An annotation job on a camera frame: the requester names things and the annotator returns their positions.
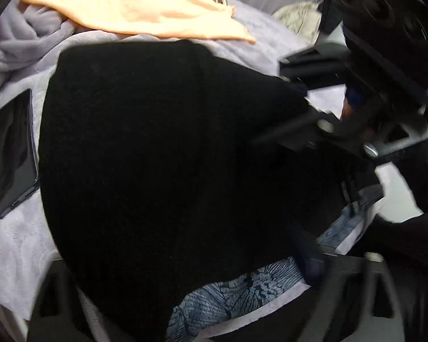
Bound black pants with blue trim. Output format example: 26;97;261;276
37;39;386;342

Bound lavender fleece blanket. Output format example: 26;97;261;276
0;0;386;342

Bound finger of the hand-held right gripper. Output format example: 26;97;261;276
278;42;351;92
250;109;428;162

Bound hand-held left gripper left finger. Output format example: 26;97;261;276
27;253;93;342

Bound black smartphone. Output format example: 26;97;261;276
0;88;40;220

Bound peach cloth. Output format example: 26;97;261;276
17;0;257;43

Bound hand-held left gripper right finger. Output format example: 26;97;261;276
298;246;406;342

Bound cream jacket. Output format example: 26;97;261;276
273;1;329;45

